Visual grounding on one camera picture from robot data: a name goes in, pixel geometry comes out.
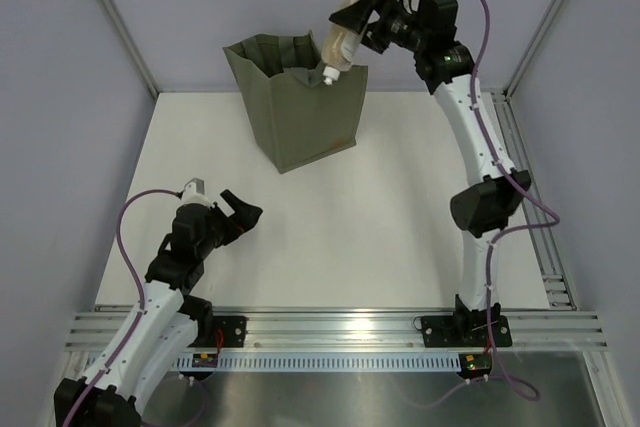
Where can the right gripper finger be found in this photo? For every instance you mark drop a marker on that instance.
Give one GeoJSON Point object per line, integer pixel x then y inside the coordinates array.
{"type": "Point", "coordinates": [362, 18]}
{"type": "Point", "coordinates": [377, 36]}

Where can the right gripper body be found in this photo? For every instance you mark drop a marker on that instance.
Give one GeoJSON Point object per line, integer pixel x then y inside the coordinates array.
{"type": "Point", "coordinates": [402, 29]}

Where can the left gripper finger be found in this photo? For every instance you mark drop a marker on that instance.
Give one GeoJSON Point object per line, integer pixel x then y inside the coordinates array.
{"type": "Point", "coordinates": [245, 216]}
{"type": "Point", "coordinates": [226, 238]}

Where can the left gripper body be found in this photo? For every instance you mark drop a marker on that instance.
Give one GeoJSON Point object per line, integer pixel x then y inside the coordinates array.
{"type": "Point", "coordinates": [218, 222]}

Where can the amber soap bottle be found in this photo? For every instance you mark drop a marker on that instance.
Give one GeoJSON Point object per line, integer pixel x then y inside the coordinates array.
{"type": "Point", "coordinates": [339, 49]}

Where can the green canvas bag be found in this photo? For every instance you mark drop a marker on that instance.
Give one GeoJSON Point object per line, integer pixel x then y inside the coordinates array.
{"type": "Point", "coordinates": [296, 118]}

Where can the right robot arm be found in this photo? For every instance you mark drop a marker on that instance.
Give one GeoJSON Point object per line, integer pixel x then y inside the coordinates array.
{"type": "Point", "coordinates": [427, 28]}

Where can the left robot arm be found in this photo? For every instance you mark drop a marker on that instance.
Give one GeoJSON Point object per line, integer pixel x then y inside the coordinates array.
{"type": "Point", "coordinates": [166, 317]}

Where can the left circuit board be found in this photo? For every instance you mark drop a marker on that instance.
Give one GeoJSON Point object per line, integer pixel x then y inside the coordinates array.
{"type": "Point", "coordinates": [205, 360]}

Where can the circuit board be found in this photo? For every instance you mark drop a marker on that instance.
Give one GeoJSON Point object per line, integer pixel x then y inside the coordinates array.
{"type": "Point", "coordinates": [476, 362]}
{"type": "Point", "coordinates": [205, 360]}

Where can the right circuit board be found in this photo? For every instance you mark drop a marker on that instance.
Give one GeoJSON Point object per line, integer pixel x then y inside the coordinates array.
{"type": "Point", "coordinates": [476, 362]}

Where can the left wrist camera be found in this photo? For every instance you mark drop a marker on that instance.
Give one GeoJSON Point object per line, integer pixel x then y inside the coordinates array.
{"type": "Point", "coordinates": [194, 193]}

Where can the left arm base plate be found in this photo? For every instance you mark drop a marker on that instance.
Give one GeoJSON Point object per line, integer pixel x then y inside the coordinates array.
{"type": "Point", "coordinates": [221, 331]}

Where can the aluminium rail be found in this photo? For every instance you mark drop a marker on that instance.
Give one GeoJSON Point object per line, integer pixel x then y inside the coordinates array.
{"type": "Point", "coordinates": [361, 330]}

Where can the white slotted cable duct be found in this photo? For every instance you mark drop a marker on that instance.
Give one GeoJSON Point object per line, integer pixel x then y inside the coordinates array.
{"type": "Point", "coordinates": [325, 362]}

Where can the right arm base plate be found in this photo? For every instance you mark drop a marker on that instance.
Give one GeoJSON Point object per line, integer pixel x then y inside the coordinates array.
{"type": "Point", "coordinates": [442, 331]}

